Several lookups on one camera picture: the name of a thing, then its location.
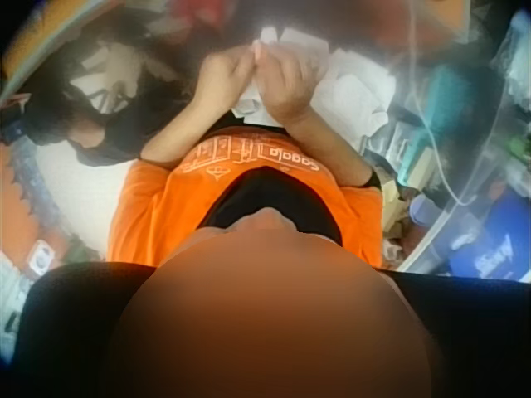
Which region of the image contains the person's right hand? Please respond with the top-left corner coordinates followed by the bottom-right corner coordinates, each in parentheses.
top-left (256, 44), bottom-right (324, 126)

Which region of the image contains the person's left hand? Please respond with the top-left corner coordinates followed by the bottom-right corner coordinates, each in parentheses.
top-left (196, 40), bottom-right (266, 112)

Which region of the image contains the heap of white cloth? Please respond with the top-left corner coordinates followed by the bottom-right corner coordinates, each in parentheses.
top-left (313, 46), bottom-right (397, 140)

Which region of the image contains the white paper pattern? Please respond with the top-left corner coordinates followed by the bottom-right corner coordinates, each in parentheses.
top-left (68, 40), bottom-right (169, 115)

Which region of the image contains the black cloth heap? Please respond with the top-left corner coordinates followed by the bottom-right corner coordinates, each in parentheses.
top-left (24, 22), bottom-right (202, 167)

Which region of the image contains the teal object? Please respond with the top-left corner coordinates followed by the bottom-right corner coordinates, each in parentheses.
top-left (426, 65), bottom-right (475, 138)

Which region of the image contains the crumpled beige paper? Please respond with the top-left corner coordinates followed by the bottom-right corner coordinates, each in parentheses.
top-left (378, 181), bottom-right (412, 250)

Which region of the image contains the clear plastic bin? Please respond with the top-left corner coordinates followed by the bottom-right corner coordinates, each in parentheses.
top-left (397, 7), bottom-right (531, 279)

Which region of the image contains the blue bag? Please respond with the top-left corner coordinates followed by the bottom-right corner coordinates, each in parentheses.
top-left (450, 197), bottom-right (531, 284)

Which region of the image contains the small white device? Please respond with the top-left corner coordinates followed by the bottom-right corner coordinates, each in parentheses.
top-left (27, 239), bottom-right (58, 275)

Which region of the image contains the white cable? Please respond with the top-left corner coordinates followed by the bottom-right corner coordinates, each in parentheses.
top-left (404, 0), bottom-right (478, 206)

